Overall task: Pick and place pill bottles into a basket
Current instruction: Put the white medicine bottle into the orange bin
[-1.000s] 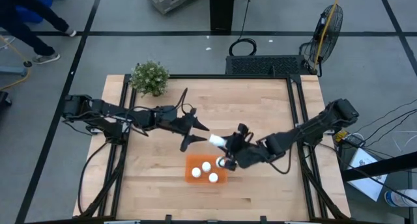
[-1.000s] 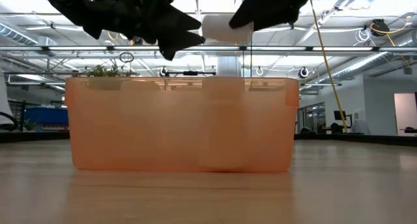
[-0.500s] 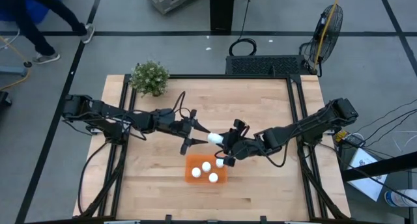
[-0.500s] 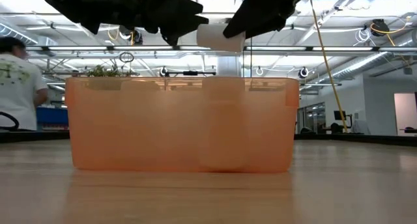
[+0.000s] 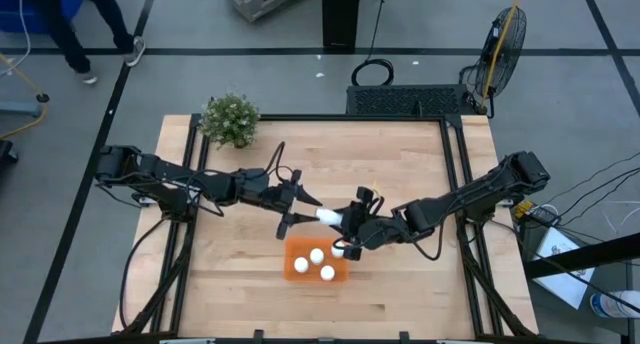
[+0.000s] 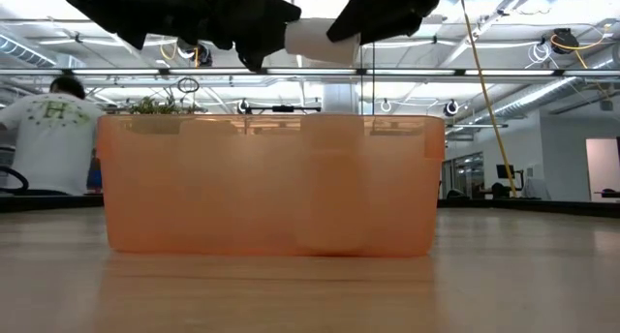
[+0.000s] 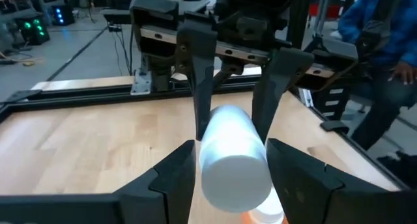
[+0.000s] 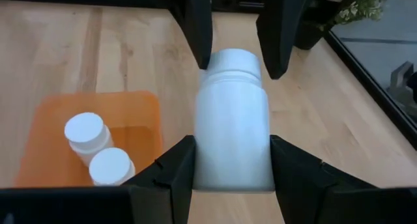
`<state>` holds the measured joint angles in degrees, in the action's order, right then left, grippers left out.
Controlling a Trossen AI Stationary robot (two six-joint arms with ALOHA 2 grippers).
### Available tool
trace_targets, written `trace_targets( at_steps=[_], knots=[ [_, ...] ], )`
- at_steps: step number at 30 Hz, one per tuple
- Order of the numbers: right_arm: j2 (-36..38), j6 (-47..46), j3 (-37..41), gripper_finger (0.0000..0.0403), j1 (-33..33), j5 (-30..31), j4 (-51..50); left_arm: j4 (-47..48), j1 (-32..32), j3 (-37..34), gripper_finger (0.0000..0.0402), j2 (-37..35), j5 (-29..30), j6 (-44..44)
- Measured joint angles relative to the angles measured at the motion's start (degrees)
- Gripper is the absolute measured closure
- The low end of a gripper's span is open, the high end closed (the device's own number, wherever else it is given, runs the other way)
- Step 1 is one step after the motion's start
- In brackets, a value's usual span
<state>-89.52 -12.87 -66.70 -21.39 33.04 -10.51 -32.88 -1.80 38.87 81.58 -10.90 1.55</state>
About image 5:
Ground grey moulded packaging tray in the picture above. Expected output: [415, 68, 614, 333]
[215, 0, 314, 23]

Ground person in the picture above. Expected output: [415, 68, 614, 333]
[29, 0, 147, 85]

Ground black floor fan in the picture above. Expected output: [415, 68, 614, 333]
[459, 6, 528, 119]

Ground black metal beam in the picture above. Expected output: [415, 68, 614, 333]
[523, 232, 640, 280]

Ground yellow floor cable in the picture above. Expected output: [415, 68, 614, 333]
[0, 52, 47, 140]

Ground white thin cable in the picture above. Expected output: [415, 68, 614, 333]
[0, 0, 32, 78]

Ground coiled black cable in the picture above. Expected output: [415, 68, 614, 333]
[350, 0, 396, 88]

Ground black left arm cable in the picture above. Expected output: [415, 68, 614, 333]
[118, 216, 169, 330]

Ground white cardboard box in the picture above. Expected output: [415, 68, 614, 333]
[532, 227, 596, 310]

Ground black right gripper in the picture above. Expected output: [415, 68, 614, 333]
[331, 186, 402, 262]

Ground orange plastic basket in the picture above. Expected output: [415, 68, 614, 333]
[283, 236, 350, 284]

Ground white bottle with blue ring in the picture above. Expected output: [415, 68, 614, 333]
[589, 289, 640, 319]

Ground black perforated metal case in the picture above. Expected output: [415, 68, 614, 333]
[345, 83, 476, 118]

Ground grey stand with black wheel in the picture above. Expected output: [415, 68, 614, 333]
[0, 93, 50, 119]

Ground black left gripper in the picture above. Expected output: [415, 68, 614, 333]
[264, 169, 324, 241]

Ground black floor cable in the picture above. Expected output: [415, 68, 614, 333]
[554, 152, 640, 194]
[557, 167, 640, 225]

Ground blue plastic bin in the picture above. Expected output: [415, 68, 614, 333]
[0, 0, 84, 37]

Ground small green potted plant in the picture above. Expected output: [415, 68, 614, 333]
[198, 92, 262, 150]

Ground black floor object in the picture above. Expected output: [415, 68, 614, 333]
[0, 138, 20, 166]

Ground black metal table frame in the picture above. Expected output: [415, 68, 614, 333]
[119, 112, 539, 344]

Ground yellow black power adapter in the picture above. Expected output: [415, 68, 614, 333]
[513, 199, 561, 228]

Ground yellow hanging cable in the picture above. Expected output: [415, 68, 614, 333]
[480, 0, 527, 109]

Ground black upright post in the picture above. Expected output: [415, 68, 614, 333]
[321, 0, 362, 50]

